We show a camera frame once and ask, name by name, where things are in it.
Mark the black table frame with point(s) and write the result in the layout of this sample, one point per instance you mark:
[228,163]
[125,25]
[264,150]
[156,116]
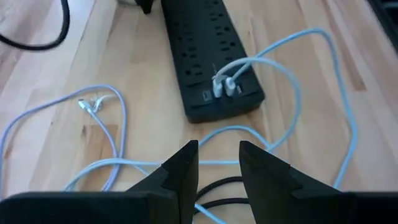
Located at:
[388,15]

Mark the black power strip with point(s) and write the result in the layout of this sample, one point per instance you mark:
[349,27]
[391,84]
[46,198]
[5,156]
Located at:
[202,46]

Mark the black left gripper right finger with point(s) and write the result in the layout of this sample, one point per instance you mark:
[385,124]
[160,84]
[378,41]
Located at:
[295,205]

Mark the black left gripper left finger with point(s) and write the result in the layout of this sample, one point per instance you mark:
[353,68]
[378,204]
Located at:
[140,208]

